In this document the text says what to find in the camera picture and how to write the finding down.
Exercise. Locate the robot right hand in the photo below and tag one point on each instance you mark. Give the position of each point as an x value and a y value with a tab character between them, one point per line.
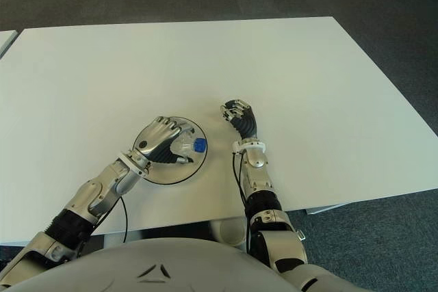
246	122

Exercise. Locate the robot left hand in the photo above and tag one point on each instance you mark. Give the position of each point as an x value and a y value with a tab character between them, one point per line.
155	138

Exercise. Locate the clear bottle with blue cap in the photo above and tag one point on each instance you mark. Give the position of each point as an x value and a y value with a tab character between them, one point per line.
191	145

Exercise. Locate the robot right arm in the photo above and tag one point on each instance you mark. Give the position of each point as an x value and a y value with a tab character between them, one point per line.
260	182

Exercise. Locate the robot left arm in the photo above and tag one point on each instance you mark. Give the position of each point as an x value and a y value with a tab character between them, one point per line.
99	193

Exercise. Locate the white plate with black rim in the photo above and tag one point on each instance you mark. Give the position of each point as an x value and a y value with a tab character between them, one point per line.
171	174

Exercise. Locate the white round robot leg shell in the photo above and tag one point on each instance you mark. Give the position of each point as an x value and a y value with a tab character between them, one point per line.
232	230

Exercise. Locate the white table foot bar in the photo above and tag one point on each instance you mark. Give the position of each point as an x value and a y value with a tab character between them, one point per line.
325	210

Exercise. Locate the grey robot torso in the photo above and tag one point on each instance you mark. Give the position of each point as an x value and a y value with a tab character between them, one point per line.
191	268

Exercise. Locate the neighbouring white table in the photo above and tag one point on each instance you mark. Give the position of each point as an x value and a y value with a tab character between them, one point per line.
6	40

